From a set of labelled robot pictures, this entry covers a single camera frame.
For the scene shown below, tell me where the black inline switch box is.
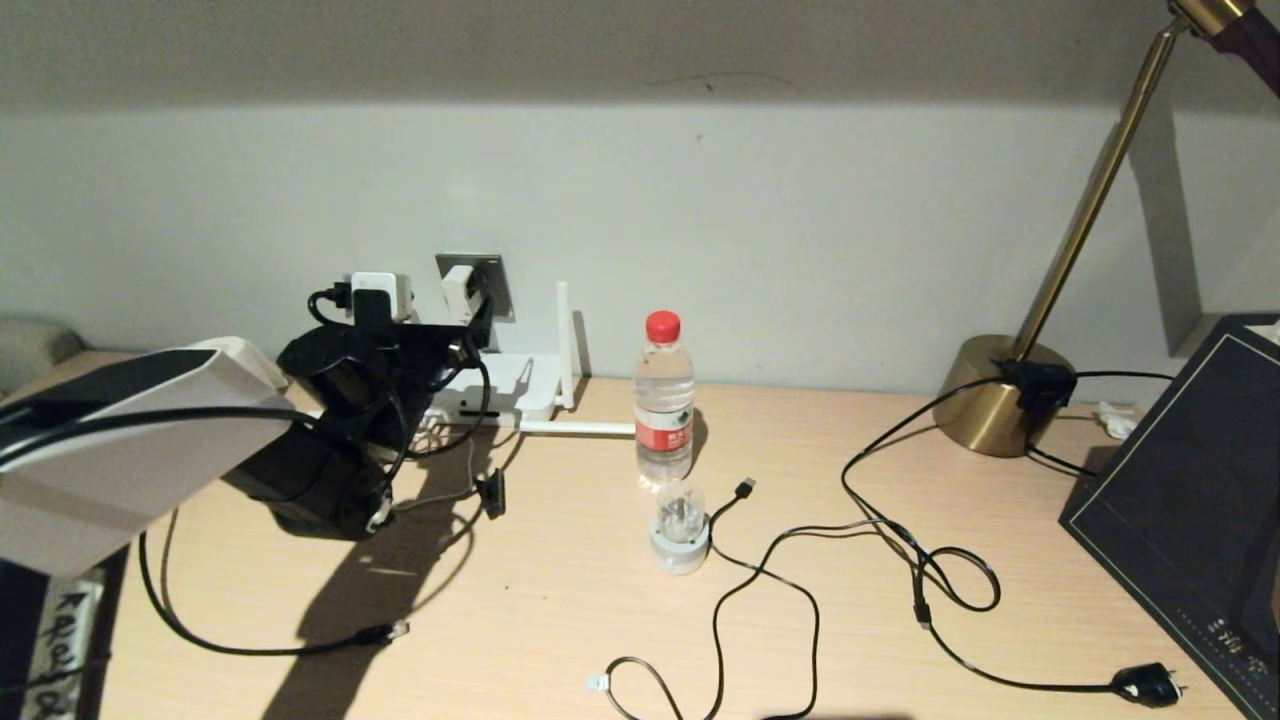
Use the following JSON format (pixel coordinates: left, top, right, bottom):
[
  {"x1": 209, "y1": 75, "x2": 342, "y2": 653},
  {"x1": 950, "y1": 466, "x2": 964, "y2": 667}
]
[{"x1": 992, "y1": 362, "x2": 1079, "y2": 421}]

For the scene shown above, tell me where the clear water bottle red cap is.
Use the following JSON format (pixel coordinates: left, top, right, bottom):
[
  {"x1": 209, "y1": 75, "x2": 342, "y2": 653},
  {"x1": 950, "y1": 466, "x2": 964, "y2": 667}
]
[{"x1": 633, "y1": 311, "x2": 696, "y2": 488}]

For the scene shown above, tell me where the thin black cable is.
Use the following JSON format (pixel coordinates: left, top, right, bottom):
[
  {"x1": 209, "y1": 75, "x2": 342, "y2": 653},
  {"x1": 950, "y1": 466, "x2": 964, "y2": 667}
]
[{"x1": 1020, "y1": 372, "x2": 1171, "y2": 479}]

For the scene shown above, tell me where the brass desk lamp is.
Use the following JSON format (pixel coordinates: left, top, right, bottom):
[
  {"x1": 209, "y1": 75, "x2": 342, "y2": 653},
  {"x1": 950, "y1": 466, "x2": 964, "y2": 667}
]
[{"x1": 931, "y1": 0, "x2": 1280, "y2": 460}]

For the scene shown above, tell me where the white wifi router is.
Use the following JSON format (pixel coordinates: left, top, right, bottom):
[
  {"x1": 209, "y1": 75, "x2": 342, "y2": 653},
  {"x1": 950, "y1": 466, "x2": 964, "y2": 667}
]
[{"x1": 420, "y1": 281, "x2": 637, "y2": 438}]

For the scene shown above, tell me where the black lamp power cord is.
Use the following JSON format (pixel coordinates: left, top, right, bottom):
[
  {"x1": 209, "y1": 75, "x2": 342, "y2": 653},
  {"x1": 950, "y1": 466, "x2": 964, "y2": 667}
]
[{"x1": 838, "y1": 375, "x2": 1188, "y2": 709}]

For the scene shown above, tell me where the white power adapter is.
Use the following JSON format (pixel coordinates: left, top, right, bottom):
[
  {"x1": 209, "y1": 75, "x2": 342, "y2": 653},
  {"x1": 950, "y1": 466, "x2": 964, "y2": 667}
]
[{"x1": 442, "y1": 265, "x2": 483, "y2": 323}]

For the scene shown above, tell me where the white power adapter plug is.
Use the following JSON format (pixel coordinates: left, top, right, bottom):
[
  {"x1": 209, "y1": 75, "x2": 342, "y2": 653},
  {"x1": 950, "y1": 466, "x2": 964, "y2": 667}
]
[{"x1": 348, "y1": 272, "x2": 415, "y2": 323}]

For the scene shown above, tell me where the black ethernet cable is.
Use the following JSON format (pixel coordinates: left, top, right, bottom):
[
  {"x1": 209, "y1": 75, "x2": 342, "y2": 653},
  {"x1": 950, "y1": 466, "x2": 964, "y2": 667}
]
[{"x1": 138, "y1": 505, "x2": 411, "y2": 658}]

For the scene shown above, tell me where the white adapter cable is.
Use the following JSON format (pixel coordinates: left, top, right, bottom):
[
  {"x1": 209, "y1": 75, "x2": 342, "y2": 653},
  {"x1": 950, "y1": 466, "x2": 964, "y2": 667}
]
[{"x1": 395, "y1": 430, "x2": 481, "y2": 511}]

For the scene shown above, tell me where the grey wall socket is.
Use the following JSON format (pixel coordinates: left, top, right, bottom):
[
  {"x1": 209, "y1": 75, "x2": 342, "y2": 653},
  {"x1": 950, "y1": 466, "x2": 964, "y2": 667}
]
[{"x1": 435, "y1": 254, "x2": 516, "y2": 323}]

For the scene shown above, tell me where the black usb cable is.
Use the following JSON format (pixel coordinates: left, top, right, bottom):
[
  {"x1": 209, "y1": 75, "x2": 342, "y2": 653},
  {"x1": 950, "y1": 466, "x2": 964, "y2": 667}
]
[{"x1": 586, "y1": 479, "x2": 927, "y2": 720}]

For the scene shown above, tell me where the small white dome humidifier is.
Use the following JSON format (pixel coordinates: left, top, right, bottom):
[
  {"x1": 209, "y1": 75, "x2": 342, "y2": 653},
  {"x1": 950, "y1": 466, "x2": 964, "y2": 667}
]
[{"x1": 650, "y1": 481, "x2": 712, "y2": 575}]

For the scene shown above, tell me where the white toilet paper roll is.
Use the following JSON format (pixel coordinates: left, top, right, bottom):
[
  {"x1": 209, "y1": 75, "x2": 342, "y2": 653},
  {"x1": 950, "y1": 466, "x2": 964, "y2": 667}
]
[{"x1": 200, "y1": 337, "x2": 291, "y2": 393}]

